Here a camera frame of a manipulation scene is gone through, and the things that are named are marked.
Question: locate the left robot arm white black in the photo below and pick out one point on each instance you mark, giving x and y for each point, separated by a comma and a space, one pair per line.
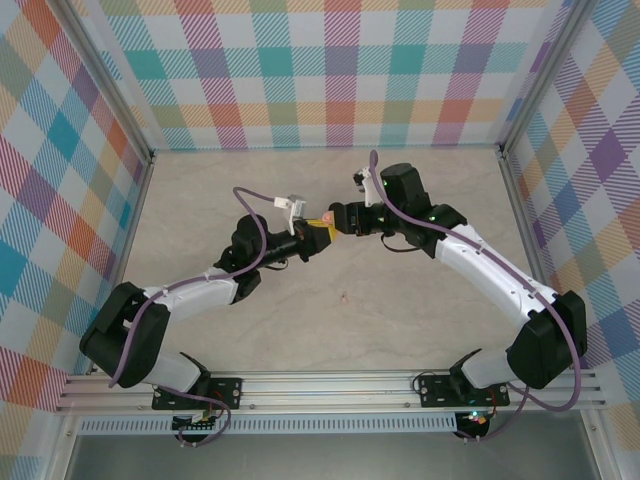
195, 292

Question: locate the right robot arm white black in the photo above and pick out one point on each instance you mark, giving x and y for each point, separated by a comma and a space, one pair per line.
500, 272

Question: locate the grey metal panel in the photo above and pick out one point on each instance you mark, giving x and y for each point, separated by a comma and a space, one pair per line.
325, 460

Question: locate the thin aluminium wall rail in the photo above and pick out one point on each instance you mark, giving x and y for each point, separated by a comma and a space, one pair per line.
325, 149

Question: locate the long aluminium base rail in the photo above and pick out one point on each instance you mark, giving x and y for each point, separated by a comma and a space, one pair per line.
325, 390

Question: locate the aluminium side rail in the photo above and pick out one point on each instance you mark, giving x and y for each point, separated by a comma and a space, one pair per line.
530, 250
127, 250

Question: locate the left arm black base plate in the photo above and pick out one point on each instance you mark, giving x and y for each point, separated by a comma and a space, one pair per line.
230, 392

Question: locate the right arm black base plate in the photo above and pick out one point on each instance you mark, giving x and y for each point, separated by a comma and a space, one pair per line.
435, 392

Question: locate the aluminium frame post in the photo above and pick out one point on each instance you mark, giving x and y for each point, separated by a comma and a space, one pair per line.
111, 80
540, 75

